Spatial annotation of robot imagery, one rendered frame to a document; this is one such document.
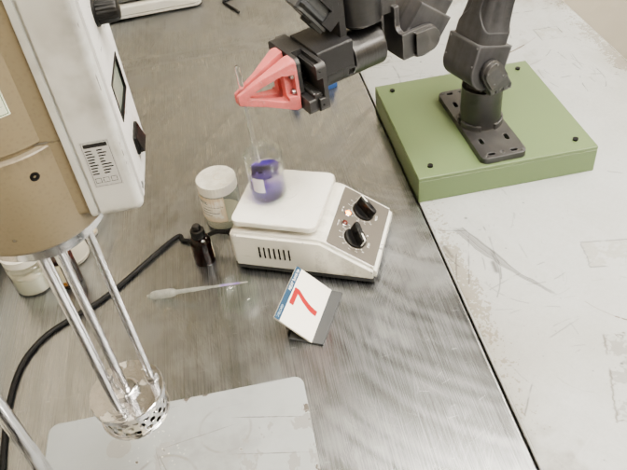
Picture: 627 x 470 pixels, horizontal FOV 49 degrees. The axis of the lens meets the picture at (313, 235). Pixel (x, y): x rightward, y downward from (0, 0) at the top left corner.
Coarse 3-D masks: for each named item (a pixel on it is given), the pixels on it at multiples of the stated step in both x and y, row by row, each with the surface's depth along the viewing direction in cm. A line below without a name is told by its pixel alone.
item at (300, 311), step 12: (300, 276) 90; (300, 288) 89; (312, 288) 90; (324, 288) 91; (288, 300) 87; (300, 300) 88; (312, 300) 89; (288, 312) 86; (300, 312) 87; (312, 312) 88; (288, 324) 85; (300, 324) 86; (312, 324) 87
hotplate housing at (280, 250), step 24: (336, 192) 97; (240, 240) 93; (264, 240) 91; (288, 240) 91; (312, 240) 90; (384, 240) 95; (240, 264) 97; (264, 264) 95; (288, 264) 94; (312, 264) 92; (336, 264) 91; (360, 264) 90
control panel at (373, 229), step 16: (352, 192) 98; (352, 208) 96; (384, 208) 98; (336, 224) 92; (352, 224) 94; (368, 224) 95; (384, 224) 96; (336, 240) 91; (368, 240) 93; (368, 256) 91
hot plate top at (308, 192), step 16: (288, 176) 97; (304, 176) 97; (320, 176) 96; (288, 192) 95; (304, 192) 94; (320, 192) 94; (240, 208) 93; (256, 208) 93; (272, 208) 92; (288, 208) 92; (304, 208) 92; (320, 208) 91; (240, 224) 91; (256, 224) 91; (272, 224) 90; (288, 224) 90; (304, 224) 89
